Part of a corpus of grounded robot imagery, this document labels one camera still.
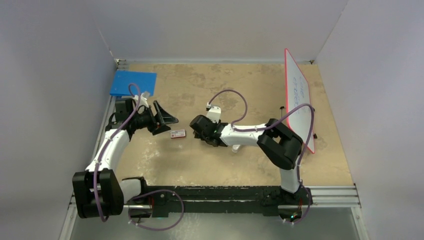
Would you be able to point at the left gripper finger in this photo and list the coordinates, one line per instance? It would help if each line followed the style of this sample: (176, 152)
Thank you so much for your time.
(163, 118)
(160, 129)

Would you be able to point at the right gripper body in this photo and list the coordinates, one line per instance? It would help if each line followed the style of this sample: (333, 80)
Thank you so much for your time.
(201, 137)

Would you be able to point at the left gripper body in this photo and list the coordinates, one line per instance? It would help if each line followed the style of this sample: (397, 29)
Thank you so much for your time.
(145, 120)

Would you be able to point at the red white staple box sleeve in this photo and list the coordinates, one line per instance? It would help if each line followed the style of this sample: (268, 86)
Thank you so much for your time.
(178, 134)

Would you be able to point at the white stapler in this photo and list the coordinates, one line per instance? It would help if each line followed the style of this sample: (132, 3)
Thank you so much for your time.
(235, 148)

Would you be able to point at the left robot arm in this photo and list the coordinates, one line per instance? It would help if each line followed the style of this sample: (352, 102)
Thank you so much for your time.
(97, 191)

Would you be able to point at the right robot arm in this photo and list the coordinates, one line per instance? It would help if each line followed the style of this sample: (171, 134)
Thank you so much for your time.
(282, 146)

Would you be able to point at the blue plastic board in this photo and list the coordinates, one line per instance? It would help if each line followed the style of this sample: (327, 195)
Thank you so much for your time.
(146, 82)

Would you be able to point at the whiteboard metal stand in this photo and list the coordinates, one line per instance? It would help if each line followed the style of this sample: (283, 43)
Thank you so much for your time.
(282, 112)

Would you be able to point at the red framed whiteboard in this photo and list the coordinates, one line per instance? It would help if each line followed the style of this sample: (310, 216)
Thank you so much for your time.
(297, 93)

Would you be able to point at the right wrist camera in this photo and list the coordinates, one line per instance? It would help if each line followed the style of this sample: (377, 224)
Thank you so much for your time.
(213, 113)

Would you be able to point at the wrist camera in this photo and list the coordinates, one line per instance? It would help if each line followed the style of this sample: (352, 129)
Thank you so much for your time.
(142, 99)
(213, 113)

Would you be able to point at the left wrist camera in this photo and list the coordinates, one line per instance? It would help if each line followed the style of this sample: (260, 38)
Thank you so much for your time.
(142, 99)

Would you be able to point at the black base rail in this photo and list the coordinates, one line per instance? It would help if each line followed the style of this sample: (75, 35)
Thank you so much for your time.
(269, 201)

